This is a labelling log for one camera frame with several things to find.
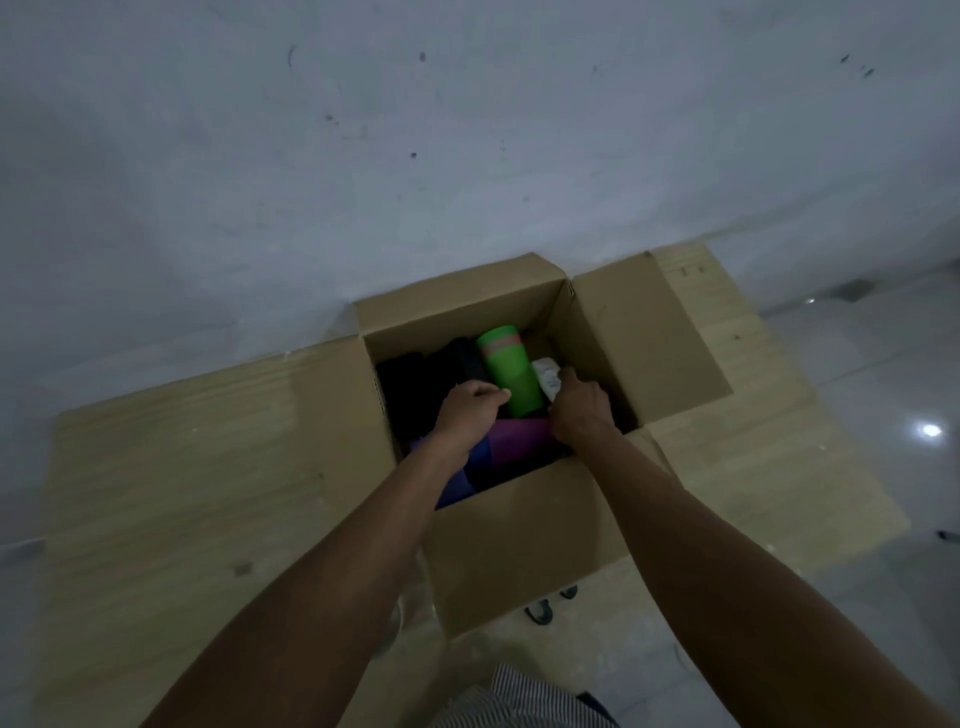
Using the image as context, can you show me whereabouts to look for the person's left hand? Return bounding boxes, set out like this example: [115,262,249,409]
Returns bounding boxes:
[431,378,514,466]

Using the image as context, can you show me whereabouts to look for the person's right hand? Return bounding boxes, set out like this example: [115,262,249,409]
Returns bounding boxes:
[547,367,624,451]

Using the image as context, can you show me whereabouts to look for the blue plastic cup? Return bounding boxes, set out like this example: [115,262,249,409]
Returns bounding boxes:
[464,434,496,481]

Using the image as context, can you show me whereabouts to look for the green plastic cup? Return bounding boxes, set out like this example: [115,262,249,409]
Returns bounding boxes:
[474,323,547,421]

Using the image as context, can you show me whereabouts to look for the white remote control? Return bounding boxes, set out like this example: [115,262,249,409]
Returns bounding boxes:
[530,356,564,403]

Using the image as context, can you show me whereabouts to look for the black case with white label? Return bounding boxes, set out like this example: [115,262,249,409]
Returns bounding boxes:
[374,350,440,455]

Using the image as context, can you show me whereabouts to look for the purple plastic holder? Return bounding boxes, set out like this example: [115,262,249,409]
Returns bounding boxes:
[410,433,478,511]

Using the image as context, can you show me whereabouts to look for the brown cardboard box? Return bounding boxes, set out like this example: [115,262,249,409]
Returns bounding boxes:
[292,251,735,639]

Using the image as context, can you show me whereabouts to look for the person's left forearm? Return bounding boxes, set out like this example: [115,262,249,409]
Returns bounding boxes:
[142,442,474,728]

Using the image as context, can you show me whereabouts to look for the person's right forearm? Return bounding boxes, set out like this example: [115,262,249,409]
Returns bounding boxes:
[581,427,960,728]

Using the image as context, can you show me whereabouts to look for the striped shirt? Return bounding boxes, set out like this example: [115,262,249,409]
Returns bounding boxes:
[431,663,620,728]

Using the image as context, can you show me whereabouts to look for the dark trousers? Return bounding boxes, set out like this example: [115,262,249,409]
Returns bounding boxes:
[575,689,622,728]

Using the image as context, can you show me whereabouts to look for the black handled scissors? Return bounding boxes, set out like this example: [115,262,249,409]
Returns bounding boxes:
[523,583,580,628]

